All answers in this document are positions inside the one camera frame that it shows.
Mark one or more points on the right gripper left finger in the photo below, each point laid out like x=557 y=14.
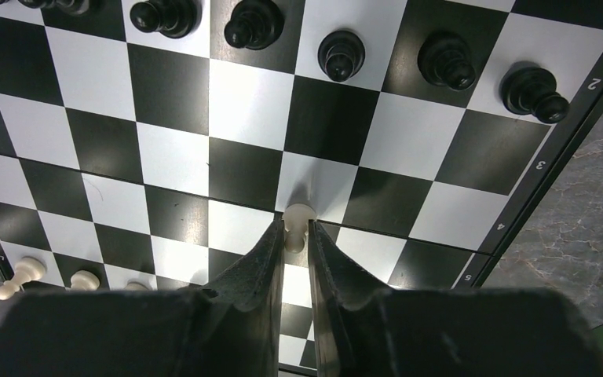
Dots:
x=234 y=320

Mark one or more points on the black white chessboard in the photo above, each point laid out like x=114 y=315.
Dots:
x=143 y=158

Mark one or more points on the black chess pawn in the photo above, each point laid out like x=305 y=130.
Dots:
x=254 y=25
x=533 y=91
x=171 y=18
x=445 y=59
x=341 y=55

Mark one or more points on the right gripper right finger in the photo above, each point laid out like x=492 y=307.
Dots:
x=350 y=330

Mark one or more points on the white chess pawn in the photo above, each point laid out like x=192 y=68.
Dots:
x=26 y=270
x=296 y=220
x=136 y=286
x=84 y=281

